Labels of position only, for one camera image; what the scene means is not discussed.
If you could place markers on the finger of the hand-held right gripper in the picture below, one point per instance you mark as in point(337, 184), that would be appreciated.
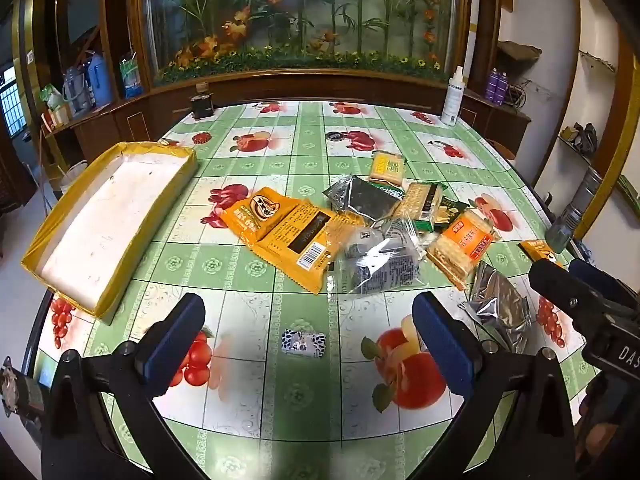
point(555, 280)
point(590, 269)

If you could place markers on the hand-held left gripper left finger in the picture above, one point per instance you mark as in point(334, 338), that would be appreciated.
point(170, 345)

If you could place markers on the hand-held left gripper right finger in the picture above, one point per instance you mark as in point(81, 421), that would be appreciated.
point(442, 345)

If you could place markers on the small orange snack packet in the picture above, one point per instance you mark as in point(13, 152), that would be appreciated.
point(537, 249)

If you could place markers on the large silver foil packet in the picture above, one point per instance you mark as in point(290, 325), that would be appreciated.
point(495, 310)

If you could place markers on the orange-label clear cracker packet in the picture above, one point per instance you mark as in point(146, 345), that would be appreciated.
point(462, 249)

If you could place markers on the clear wrapper dark snack packet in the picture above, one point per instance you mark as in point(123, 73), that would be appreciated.
point(375, 262)

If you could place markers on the black-white candy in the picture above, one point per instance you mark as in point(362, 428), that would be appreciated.
point(303, 344)

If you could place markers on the long green cracker packet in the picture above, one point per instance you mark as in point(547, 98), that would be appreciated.
point(422, 205)

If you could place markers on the yellow cardboard tray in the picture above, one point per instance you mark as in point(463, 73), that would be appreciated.
point(100, 220)

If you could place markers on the dark green snack packet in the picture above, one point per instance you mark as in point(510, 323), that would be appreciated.
point(372, 201)

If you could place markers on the small silver foil packet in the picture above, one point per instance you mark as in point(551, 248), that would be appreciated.
point(339, 194)

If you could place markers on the yellow-green cracker packet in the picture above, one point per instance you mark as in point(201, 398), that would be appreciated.
point(387, 167)

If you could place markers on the silver flashlight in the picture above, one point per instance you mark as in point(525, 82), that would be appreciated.
point(575, 205)

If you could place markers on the green fruit-print tablecloth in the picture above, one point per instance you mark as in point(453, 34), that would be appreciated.
point(310, 400)

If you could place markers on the small electric motor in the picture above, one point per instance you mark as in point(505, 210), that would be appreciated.
point(17, 395)

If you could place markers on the purple spray can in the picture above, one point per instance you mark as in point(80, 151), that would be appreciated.
point(503, 89)
point(493, 86)

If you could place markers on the white spray bottle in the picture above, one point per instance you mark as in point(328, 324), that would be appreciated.
point(452, 95)

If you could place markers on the small dark corked jar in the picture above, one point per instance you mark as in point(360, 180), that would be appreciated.
point(201, 104)

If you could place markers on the orange-white cardboard box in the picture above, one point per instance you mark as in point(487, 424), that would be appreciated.
point(57, 116)

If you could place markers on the grey thermos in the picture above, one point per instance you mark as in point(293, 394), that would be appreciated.
point(75, 91)

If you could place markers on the large plastic water bottle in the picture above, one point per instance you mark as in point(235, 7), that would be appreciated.
point(130, 76)

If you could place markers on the blue thermos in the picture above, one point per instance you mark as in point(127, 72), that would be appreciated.
point(98, 79)

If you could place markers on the green bag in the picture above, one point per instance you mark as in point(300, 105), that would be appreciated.
point(50, 96)

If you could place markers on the wooden cabinet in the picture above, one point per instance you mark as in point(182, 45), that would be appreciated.
point(300, 89)

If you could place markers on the barred window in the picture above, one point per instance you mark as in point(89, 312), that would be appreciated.
point(10, 102)

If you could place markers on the artificial flower display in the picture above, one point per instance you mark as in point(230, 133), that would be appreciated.
point(300, 10)

